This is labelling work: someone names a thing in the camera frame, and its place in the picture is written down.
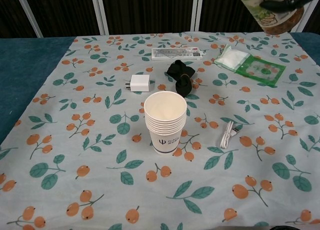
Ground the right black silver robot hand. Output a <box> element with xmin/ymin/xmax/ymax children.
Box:
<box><xmin>258</xmin><ymin>0</ymin><xmax>320</xmax><ymax>12</ymax></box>

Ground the brown tea plastic bottle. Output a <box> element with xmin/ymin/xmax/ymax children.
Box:
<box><xmin>232</xmin><ymin>0</ymin><xmax>306</xmax><ymax>36</ymax></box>

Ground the green white plastic pouch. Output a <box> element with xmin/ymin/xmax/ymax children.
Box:
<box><xmin>213</xmin><ymin>43</ymin><xmax>287</xmax><ymax>87</ymax></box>

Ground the white remote control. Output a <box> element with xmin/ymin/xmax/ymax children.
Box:
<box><xmin>151</xmin><ymin>46</ymin><xmax>207</xmax><ymax>61</ymax></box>

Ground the black cloth bundle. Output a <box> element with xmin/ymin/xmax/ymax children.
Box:
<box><xmin>166</xmin><ymin>59</ymin><xmax>198</xmax><ymax>97</ymax></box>

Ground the white charger adapter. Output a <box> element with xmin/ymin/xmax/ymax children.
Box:
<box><xmin>124</xmin><ymin>74</ymin><xmax>151</xmax><ymax>93</ymax></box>

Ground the stack of white paper cups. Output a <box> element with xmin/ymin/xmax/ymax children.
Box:
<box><xmin>143</xmin><ymin>91</ymin><xmax>188</xmax><ymax>156</ymax></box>

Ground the floral printed tablecloth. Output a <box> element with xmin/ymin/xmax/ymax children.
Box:
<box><xmin>0</xmin><ymin>31</ymin><xmax>320</xmax><ymax>230</ymax></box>

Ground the grey aluminium partition post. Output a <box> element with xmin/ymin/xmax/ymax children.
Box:
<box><xmin>189</xmin><ymin>0</ymin><xmax>206</xmax><ymax>32</ymax></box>
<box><xmin>16</xmin><ymin>0</ymin><xmax>45</xmax><ymax>38</ymax></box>
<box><xmin>91</xmin><ymin>0</ymin><xmax>110</xmax><ymax>36</ymax></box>
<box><xmin>291</xmin><ymin>3</ymin><xmax>316</xmax><ymax>33</ymax></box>

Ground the white USB cable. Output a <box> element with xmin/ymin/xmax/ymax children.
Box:
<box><xmin>219</xmin><ymin>121</ymin><xmax>242</xmax><ymax>150</ymax></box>

